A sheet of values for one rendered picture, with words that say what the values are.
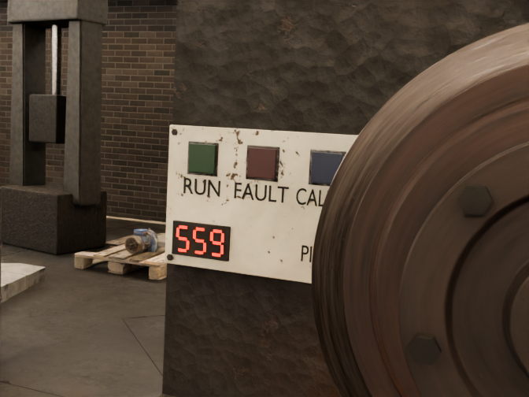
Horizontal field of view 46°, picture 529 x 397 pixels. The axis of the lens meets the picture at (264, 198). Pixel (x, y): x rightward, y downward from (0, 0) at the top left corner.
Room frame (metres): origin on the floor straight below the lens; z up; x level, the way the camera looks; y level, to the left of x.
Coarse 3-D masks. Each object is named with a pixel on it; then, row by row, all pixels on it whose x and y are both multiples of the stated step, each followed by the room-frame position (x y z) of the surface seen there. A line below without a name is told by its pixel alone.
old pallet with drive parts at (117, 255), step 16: (112, 240) 5.57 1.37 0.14; (80, 256) 5.00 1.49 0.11; (96, 256) 4.96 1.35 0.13; (112, 256) 4.91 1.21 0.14; (128, 256) 4.96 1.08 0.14; (144, 256) 4.98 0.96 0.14; (160, 256) 5.01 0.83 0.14; (112, 272) 4.91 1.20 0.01; (128, 272) 4.97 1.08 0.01; (160, 272) 4.79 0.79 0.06
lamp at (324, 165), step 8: (320, 152) 0.72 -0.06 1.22; (312, 160) 0.72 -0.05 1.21; (320, 160) 0.72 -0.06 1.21; (328, 160) 0.72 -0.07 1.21; (336, 160) 0.71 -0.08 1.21; (312, 168) 0.72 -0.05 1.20; (320, 168) 0.72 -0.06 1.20; (328, 168) 0.72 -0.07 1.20; (336, 168) 0.71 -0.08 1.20; (312, 176) 0.72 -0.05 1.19; (320, 176) 0.72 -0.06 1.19; (328, 176) 0.72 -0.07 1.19
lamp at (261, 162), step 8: (248, 152) 0.75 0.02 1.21; (256, 152) 0.75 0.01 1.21; (264, 152) 0.74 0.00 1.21; (272, 152) 0.74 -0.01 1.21; (248, 160) 0.75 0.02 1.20; (256, 160) 0.75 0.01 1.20; (264, 160) 0.74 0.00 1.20; (272, 160) 0.74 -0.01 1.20; (248, 168) 0.75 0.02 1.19; (256, 168) 0.75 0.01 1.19; (264, 168) 0.74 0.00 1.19; (272, 168) 0.74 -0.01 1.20; (248, 176) 0.75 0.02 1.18; (256, 176) 0.75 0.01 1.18; (264, 176) 0.74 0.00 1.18; (272, 176) 0.74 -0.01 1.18
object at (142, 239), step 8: (136, 232) 5.06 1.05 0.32; (144, 232) 5.06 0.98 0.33; (152, 232) 5.21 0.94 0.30; (128, 240) 4.97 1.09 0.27; (136, 240) 4.96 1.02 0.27; (144, 240) 5.03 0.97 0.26; (152, 240) 5.13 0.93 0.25; (128, 248) 4.97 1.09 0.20; (136, 248) 4.95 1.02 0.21; (144, 248) 5.06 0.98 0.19; (152, 248) 5.16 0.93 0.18
